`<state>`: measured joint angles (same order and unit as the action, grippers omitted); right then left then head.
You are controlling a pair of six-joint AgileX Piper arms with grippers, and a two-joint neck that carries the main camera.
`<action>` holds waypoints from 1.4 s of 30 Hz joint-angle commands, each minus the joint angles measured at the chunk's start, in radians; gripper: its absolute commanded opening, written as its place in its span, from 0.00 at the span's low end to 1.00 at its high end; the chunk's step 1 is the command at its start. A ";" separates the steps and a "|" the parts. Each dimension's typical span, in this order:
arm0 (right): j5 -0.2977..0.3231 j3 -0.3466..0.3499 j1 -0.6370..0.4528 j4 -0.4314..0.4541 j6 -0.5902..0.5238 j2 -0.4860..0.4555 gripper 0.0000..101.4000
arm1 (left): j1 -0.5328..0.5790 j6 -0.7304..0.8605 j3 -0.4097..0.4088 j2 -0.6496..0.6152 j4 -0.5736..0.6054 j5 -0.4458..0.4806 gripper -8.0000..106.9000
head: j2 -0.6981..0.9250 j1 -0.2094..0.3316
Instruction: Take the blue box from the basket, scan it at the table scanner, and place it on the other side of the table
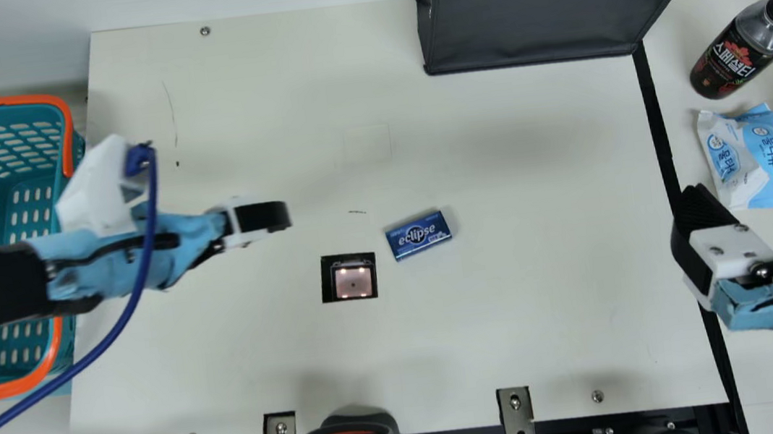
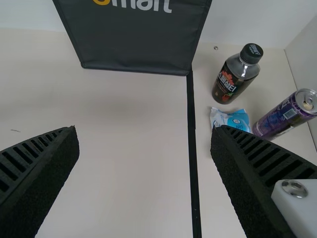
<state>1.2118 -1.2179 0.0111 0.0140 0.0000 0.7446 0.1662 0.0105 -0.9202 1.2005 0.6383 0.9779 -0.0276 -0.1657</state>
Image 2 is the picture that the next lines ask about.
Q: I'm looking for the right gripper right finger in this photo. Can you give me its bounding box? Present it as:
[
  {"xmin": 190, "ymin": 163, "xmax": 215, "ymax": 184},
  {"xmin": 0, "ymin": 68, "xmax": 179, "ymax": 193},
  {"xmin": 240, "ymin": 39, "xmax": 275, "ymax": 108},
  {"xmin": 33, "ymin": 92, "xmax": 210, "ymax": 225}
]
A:
[{"xmin": 210, "ymin": 124, "xmax": 317, "ymax": 238}]

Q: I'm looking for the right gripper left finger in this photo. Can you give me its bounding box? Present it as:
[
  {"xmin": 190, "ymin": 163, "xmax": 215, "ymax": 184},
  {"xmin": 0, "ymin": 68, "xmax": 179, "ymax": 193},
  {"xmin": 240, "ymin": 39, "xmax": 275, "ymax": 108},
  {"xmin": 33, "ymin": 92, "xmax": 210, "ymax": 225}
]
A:
[{"xmin": 0, "ymin": 125, "xmax": 80, "ymax": 238}]

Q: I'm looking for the white and blue pouch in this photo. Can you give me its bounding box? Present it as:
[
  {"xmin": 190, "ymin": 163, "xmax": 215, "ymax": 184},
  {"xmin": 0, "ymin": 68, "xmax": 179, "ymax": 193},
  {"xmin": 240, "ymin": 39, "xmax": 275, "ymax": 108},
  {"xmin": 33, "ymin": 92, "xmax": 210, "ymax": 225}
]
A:
[{"xmin": 210, "ymin": 107, "xmax": 251, "ymax": 136}]

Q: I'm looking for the purple can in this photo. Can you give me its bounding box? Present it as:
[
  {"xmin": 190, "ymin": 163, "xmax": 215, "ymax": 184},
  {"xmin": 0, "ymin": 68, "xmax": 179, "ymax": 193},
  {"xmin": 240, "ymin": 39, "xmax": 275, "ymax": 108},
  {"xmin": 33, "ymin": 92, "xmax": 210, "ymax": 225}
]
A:
[{"xmin": 252, "ymin": 88, "xmax": 317, "ymax": 142}]

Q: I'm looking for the black strip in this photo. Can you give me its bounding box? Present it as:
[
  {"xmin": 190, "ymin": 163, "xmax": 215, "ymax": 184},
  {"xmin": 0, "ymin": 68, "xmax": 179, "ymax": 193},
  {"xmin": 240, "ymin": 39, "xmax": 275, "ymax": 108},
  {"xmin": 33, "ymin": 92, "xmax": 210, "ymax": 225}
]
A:
[{"xmin": 185, "ymin": 70, "xmax": 203, "ymax": 238}]

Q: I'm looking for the dark coffee bottle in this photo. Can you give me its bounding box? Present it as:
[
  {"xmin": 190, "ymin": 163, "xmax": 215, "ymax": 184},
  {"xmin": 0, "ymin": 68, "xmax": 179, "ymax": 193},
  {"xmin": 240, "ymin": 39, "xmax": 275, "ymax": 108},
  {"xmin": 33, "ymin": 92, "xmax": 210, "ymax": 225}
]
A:
[{"xmin": 211, "ymin": 43, "xmax": 264, "ymax": 105}]

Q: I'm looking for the dark grey bag with straps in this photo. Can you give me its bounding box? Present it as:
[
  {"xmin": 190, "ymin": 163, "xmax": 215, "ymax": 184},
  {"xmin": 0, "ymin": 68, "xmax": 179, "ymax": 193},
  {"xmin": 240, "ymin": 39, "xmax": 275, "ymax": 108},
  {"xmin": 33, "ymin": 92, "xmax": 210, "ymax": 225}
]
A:
[{"xmin": 52, "ymin": 0, "xmax": 213, "ymax": 77}]

